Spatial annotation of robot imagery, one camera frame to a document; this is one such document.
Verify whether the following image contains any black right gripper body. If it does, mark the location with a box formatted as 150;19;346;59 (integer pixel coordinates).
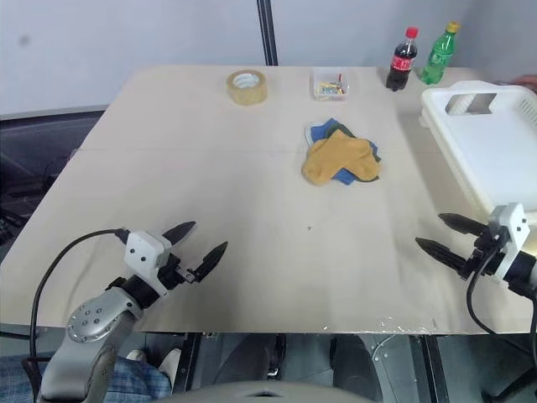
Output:
459;224;504;282

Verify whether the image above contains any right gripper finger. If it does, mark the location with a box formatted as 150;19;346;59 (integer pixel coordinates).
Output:
437;212;488;237
414;237;468;276

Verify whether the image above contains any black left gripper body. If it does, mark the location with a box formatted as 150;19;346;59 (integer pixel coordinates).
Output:
157;250;201;291

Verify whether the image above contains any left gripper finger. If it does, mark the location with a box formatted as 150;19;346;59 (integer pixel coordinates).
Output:
194;241;229;282
162;221;197;246

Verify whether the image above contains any yellow cloth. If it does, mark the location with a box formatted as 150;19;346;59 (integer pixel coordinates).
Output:
301;128;383;188

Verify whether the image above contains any white plastic basket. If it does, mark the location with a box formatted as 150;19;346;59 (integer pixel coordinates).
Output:
419;80;537;215

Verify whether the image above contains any clear plastic box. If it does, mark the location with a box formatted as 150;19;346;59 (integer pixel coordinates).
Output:
310;66;352;102

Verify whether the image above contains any white plastic base tray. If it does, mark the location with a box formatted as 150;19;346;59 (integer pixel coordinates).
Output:
418;109;496;213

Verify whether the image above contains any person's blue trouser leg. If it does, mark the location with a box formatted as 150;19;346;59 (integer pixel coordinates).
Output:
0;354;171;403

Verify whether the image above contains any black table leg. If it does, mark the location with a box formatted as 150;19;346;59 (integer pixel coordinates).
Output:
420;334;449;403

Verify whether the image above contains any dark rounded shape under table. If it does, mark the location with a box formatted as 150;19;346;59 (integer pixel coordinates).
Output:
330;334;383;395

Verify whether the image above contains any beige packing tape roll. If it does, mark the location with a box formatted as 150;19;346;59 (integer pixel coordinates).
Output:
226;69;269;107

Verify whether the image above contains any dark grey cloth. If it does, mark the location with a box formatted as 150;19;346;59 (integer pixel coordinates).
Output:
333;121;383;185

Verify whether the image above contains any green soda bottle yellow cap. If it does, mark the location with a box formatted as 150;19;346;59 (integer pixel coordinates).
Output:
415;21;462;85

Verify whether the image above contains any blue sock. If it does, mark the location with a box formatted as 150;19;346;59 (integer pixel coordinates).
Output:
309;118;383;186

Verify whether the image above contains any cola bottle red cap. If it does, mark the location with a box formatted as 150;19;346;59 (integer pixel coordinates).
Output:
385;26;420;92

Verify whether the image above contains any black vertical pole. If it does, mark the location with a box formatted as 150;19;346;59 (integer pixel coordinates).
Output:
256;0;280;67

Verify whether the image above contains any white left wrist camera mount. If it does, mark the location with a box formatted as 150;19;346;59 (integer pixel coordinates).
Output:
124;229;173;297

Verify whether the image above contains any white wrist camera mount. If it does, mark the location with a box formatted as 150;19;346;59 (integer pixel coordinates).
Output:
124;229;173;297
488;202;528;283

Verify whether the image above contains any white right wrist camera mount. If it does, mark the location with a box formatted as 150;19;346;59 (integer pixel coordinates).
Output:
488;202;528;283

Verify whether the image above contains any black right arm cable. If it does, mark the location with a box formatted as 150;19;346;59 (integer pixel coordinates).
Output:
467;249;537;337

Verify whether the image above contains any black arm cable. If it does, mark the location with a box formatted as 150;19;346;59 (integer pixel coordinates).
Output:
29;228;129;379
467;249;537;337

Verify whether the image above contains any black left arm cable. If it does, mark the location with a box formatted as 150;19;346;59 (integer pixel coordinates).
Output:
29;228;129;379

